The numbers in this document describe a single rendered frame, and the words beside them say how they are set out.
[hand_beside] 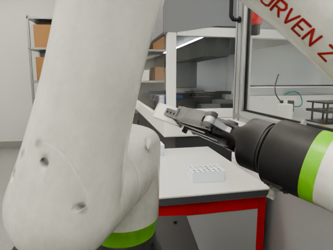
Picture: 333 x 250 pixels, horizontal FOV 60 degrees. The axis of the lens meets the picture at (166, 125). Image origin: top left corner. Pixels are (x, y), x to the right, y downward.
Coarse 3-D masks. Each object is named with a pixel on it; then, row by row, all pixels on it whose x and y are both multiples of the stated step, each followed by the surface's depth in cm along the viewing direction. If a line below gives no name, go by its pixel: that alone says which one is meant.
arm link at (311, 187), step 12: (324, 132) 35; (312, 144) 34; (324, 144) 33; (312, 156) 33; (324, 156) 32; (312, 168) 33; (324, 168) 32; (300, 180) 34; (312, 180) 33; (324, 180) 32; (300, 192) 35; (312, 192) 33; (324, 192) 32; (324, 204) 33
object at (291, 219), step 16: (256, 176) 111; (272, 208) 101; (288, 208) 92; (304, 208) 85; (320, 208) 78; (272, 224) 102; (288, 224) 92; (304, 224) 85; (320, 224) 78; (272, 240) 102; (288, 240) 93; (304, 240) 85; (320, 240) 79
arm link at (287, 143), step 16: (272, 128) 37; (288, 128) 36; (304, 128) 36; (272, 144) 36; (288, 144) 35; (304, 144) 34; (272, 160) 36; (288, 160) 34; (272, 176) 36; (288, 176) 35; (272, 192) 38; (288, 192) 37
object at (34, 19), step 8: (32, 16) 404; (48, 24) 449; (32, 48) 411; (40, 48) 412; (40, 56) 457; (32, 72) 417; (32, 80) 418; (32, 88) 419; (32, 96) 421; (32, 104) 423; (136, 112) 443
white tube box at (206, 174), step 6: (204, 168) 108; (210, 168) 108; (216, 168) 108; (222, 168) 107; (192, 174) 102; (198, 174) 103; (204, 174) 103; (210, 174) 103; (216, 174) 104; (222, 174) 104; (192, 180) 102; (198, 180) 103; (204, 180) 103; (210, 180) 104; (216, 180) 104; (222, 180) 105
